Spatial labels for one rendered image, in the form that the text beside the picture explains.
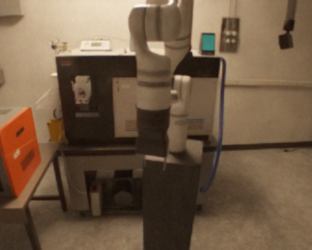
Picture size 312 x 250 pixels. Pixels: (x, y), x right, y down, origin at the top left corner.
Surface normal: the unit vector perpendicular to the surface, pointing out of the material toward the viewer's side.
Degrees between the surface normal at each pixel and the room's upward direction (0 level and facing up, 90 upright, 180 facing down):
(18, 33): 90
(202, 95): 90
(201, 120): 90
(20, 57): 90
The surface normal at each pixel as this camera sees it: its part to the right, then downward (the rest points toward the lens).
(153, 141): -0.23, 0.31
